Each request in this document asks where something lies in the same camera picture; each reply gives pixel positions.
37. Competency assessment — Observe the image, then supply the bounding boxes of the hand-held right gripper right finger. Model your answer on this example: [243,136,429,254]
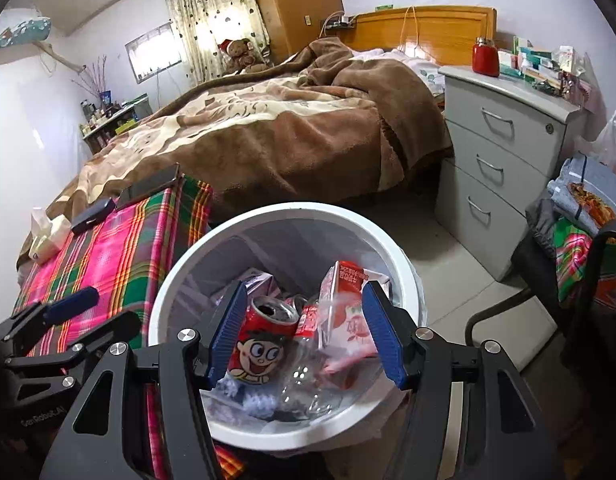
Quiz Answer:
[361,280,564,480]

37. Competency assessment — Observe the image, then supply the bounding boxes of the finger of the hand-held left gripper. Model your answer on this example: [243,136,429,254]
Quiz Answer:
[5,310,142,387]
[0,287,100,344]

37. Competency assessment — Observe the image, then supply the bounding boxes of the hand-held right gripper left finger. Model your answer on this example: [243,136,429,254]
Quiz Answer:
[40,280,249,480]

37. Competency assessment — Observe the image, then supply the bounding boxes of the red drink can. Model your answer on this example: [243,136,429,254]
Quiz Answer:
[227,296,301,386]

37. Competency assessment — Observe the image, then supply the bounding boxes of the red white drink carton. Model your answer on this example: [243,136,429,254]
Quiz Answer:
[318,260,391,361]

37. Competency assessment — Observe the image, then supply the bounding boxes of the small white packet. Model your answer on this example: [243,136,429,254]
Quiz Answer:
[215,269,281,311]

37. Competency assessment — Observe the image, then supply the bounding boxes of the white fluffy scrubber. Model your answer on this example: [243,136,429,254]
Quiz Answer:
[215,377,276,418]

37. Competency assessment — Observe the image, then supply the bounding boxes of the clear bottle with red label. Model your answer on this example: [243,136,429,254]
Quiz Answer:
[278,300,369,421]

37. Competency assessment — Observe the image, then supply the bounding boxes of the translucent bin liner bag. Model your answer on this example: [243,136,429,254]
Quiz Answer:
[158,220,424,436]

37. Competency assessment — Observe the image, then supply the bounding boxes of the white round trash bin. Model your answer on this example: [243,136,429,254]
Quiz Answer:
[148,202,429,451]

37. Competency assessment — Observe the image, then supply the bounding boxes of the soft tissue pack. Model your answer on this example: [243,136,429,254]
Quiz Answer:
[28,207,71,261]

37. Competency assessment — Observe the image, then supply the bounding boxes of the pink green plaid tablecloth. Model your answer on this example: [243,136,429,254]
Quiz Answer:
[13,175,249,480]

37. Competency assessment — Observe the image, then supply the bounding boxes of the dark blue glasses case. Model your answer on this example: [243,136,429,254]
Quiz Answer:
[70,198,116,235]

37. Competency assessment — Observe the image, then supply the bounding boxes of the black chair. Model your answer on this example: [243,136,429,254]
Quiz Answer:
[464,220,616,376]

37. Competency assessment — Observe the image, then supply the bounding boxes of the black smartphone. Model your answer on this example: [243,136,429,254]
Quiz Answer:
[115,162,181,211]

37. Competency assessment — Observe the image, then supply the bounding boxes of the shelf with bottles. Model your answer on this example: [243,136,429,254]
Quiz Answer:
[79,92,154,153]

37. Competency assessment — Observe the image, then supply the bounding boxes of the brown beige blanket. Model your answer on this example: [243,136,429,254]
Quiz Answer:
[18,37,454,271]

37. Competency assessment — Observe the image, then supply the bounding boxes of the grey drawer nightstand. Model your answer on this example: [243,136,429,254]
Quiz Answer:
[434,65,589,283]

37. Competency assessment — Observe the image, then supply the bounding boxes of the dried branches in vase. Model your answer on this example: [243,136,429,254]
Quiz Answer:
[72,55,109,106]

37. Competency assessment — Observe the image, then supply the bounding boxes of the wrapped air conditioner pipe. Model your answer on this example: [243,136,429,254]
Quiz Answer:
[33,42,86,73]

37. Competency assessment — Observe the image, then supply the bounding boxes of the small window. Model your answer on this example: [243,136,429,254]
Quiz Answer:
[125,22,183,85]

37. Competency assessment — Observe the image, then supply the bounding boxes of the pale pink bed sheet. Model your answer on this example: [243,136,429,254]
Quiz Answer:
[350,47,446,98]

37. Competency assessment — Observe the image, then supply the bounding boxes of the brown teddy bear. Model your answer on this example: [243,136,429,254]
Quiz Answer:
[219,37,274,75]

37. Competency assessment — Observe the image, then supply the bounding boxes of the red jar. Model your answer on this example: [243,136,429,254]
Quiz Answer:
[471,37,500,78]

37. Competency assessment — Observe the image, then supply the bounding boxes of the white plastic bag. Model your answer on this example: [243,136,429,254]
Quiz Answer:
[593,110,616,173]

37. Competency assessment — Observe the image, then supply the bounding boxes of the wooden bed headboard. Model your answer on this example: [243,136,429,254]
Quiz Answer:
[348,5,499,68]

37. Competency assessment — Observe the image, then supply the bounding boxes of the pile of small boxes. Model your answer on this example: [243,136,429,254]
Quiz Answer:
[498,35,596,111]

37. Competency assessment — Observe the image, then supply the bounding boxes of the power strip with chargers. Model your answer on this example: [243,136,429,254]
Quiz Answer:
[320,10,359,36]

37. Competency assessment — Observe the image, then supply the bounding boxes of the patterned curtain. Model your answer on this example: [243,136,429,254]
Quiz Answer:
[160,0,271,83]

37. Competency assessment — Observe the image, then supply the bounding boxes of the wooden wardrobe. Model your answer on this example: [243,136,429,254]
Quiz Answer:
[245,0,345,63]

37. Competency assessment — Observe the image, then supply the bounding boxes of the covered wall air conditioner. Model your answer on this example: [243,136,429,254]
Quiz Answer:
[0,7,53,52]

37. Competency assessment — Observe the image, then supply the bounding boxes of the yellow cable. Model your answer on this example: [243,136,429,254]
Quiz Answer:
[398,6,424,56]

